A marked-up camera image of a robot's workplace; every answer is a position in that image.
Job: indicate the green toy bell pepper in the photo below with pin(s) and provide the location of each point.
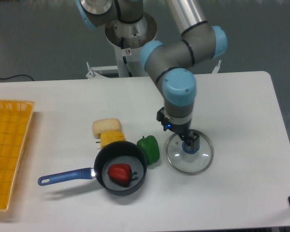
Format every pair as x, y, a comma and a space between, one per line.
150, 148

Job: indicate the beige toy bread roll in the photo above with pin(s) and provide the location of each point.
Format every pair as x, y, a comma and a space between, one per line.
107, 124

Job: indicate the glass pot lid blue knob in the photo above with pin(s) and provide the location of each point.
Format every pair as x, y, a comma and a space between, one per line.
188, 161

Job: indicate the red toy bell pepper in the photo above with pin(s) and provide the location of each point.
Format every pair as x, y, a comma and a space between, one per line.
121, 174

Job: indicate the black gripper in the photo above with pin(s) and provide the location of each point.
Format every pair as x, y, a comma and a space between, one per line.
180, 126

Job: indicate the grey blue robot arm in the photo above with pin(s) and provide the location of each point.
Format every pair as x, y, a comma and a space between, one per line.
167, 65

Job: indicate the yellow toy corn cob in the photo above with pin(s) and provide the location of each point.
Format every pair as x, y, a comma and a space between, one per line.
110, 136

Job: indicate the black saucepan blue handle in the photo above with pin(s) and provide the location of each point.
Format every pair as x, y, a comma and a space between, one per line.
116, 152

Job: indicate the yellow wicker basket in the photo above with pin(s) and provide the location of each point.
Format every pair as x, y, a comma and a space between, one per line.
15, 119

